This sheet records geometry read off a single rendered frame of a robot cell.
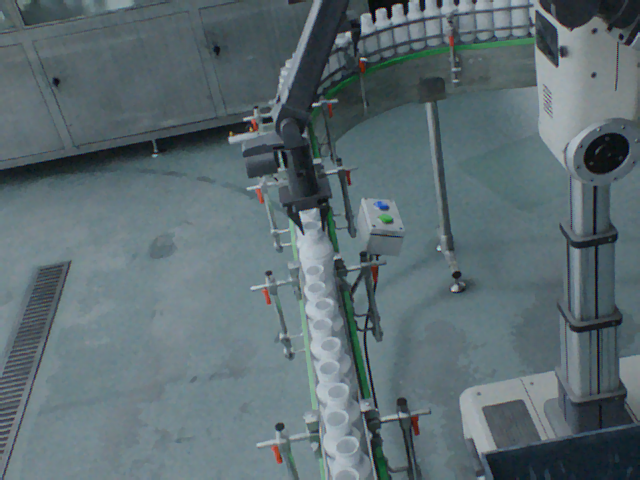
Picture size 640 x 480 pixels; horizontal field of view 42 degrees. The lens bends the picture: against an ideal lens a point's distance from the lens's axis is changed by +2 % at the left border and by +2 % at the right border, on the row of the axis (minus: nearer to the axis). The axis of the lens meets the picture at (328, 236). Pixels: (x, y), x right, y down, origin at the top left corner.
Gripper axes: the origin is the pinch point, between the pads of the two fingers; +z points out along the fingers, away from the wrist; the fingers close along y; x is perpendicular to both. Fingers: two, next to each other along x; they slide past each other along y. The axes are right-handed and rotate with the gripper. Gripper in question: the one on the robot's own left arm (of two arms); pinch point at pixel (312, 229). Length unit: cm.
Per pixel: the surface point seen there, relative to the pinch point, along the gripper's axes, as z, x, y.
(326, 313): 6.3, -19.8, -0.3
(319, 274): 5.5, -8.2, -0.4
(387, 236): 13.0, 11.4, 15.5
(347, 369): 9.9, -31.7, 1.5
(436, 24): 15, 141, 55
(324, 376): 5.7, -36.9, -2.4
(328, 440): 8.8, -47.9, -3.4
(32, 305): 124, 180, -140
